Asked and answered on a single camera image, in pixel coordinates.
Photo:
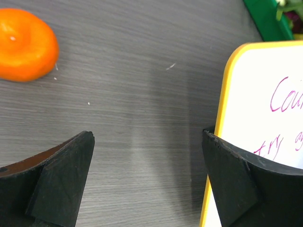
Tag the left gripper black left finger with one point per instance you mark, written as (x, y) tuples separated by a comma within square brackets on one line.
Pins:
[(45, 190)]

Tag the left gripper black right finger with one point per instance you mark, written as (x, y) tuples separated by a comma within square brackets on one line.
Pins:
[(252, 191)]

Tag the orange framed whiteboard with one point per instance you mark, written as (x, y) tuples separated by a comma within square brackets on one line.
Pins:
[(260, 108)]

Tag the orange toy fruit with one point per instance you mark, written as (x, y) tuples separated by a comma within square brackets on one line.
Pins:
[(28, 46)]

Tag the green plastic basket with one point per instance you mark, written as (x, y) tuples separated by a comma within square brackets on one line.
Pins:
[(263, 13)]

